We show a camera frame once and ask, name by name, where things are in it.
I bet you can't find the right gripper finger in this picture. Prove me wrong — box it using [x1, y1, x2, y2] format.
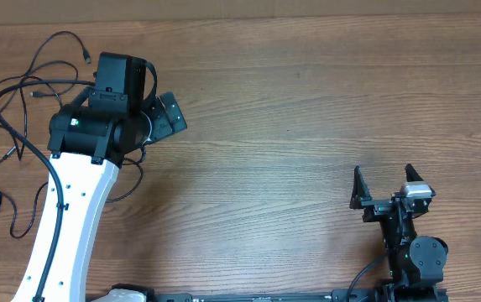
[405, 164, 423, 182]
[349, 165, 373, 209]

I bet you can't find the black cable bundle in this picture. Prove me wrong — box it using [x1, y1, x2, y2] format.
[0, 157, 145, 240]

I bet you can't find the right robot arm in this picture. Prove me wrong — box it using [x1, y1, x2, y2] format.
[346, 164, 448, 301]

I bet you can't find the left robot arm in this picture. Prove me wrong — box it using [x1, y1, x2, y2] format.
[13, 52, 187, 301]

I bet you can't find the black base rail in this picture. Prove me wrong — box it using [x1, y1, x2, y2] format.
[84, 283, 449, 302]

